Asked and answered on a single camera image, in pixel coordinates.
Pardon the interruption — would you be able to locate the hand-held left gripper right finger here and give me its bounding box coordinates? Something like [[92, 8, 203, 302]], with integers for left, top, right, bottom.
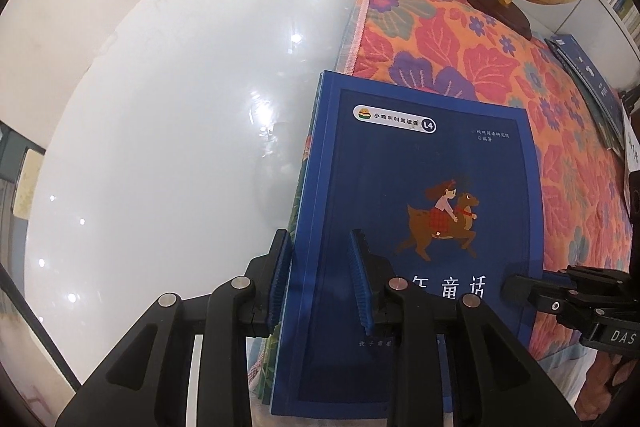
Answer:
[[349, 228, 583, 427]]

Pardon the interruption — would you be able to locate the person's right hand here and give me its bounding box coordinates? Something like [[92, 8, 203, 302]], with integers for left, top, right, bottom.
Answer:
[[584, 347, 640, 425]]

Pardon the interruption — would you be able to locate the floral orange table mat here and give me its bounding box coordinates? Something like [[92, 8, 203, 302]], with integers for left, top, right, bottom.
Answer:
[[249, 0, 640, 408]]

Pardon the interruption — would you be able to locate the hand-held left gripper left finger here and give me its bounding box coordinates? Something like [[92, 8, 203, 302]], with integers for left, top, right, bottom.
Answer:
[[55, 229, 294, 427]]

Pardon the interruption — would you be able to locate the dark blue book horse rider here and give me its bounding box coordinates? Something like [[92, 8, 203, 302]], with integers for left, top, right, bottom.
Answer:
[[269, 69, 546, 418]]

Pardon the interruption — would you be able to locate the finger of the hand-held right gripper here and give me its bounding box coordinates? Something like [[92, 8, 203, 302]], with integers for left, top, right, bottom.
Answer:
[[501, 273, 592, 326], [564, 263, 633, 294]]

